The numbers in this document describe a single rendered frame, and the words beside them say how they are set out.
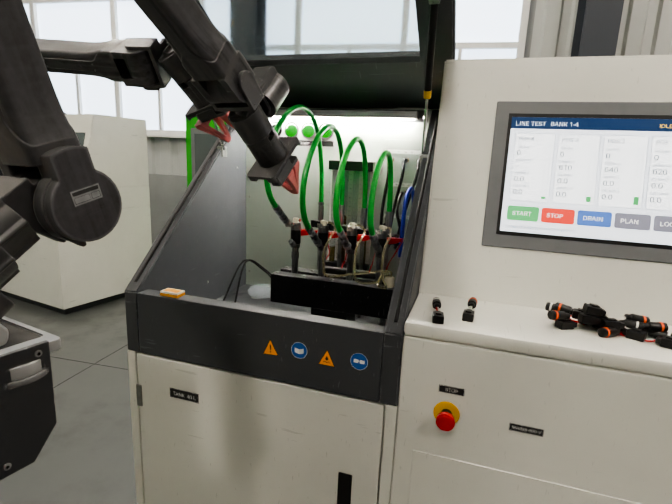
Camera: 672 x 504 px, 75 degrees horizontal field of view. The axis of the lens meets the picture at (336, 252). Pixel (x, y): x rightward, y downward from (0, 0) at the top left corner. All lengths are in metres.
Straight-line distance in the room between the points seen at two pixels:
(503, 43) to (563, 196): 4.14
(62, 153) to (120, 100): 5.95
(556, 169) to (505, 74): 0.26
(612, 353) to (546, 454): 0.24
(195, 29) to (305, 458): 0.90
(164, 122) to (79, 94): 1.23
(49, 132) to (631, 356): 0.92
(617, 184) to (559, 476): 0.63
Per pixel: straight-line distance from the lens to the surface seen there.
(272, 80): 0.80
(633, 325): 1.03
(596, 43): 4.94
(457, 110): 1.17
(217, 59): 0.68
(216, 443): 1.22
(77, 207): 0.52
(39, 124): 0.52
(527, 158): 1.14
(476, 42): 5.17
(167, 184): 6.06
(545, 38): 5.28
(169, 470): 1.36
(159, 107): 6.11
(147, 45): 0.92
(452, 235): 1.10
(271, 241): 1.56
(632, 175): 1.17
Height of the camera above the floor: 1.29
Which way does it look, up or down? 12 degrees down
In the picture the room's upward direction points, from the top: 3 degrees clockwise
